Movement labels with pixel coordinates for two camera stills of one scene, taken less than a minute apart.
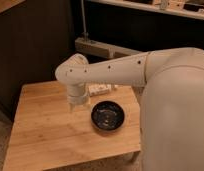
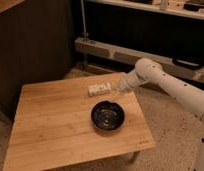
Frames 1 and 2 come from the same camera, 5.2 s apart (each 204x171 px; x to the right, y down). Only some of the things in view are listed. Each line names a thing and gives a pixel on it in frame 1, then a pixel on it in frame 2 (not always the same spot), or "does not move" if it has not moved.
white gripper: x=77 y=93 -> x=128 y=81
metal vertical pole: x=85 y=35 does not move
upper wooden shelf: x=190 y=8 does not move
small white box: x=99 y=89 does not move
